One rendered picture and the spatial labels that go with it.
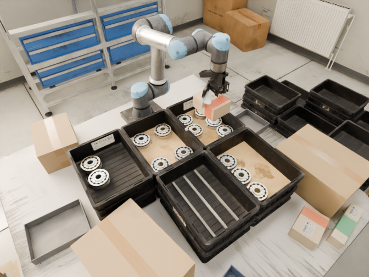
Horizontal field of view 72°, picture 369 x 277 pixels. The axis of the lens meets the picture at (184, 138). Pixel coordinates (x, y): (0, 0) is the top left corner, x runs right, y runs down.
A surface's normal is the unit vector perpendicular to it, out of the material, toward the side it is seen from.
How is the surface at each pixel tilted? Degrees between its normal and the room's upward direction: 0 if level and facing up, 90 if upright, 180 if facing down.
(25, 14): 90
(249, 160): 0
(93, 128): 0
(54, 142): 0
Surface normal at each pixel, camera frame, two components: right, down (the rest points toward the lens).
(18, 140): 0.00, -0.69
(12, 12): 0.61, 0.57
